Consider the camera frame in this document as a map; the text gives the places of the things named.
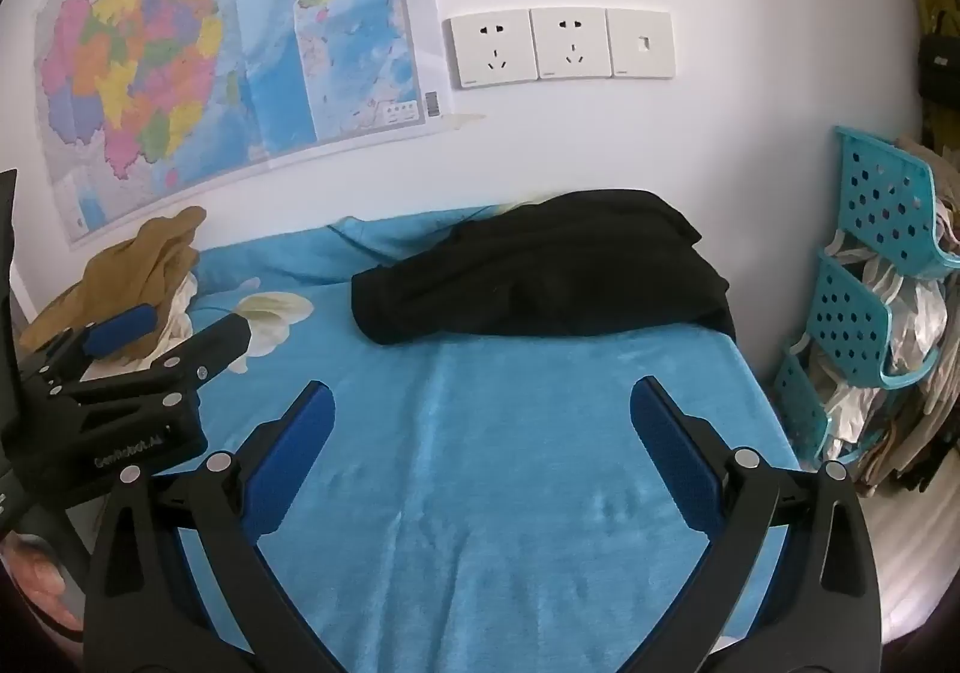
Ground colourful wall map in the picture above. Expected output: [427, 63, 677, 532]
[34, 0, 460, 247]

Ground mustard garment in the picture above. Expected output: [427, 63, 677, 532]
[19, 206, 207, 353]

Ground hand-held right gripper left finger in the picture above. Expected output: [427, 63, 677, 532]
[82, 379, 336, 673]

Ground blue plastic basket rack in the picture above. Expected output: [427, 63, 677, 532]
[772, 125, 960, 471]

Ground white cloth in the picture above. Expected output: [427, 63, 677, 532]
[112, 272, 200, 374]

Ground white wall socket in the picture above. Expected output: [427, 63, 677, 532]
[450, 9, 536, 91]
[529, 7, 613, 82]

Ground black garment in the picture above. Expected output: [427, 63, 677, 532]
[351, 189, 737, 346]

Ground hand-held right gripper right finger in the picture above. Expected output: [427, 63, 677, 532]
[622, 375, 881, 673]

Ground black hanging bag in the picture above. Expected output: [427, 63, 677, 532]
[919, 32, 960, 113]

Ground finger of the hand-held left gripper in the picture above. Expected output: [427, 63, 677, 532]
[64, 311, 253, 413]
[34, 304, 160, 378]

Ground white plastic bags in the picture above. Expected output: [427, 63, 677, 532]
[821, 193, 947, 453]

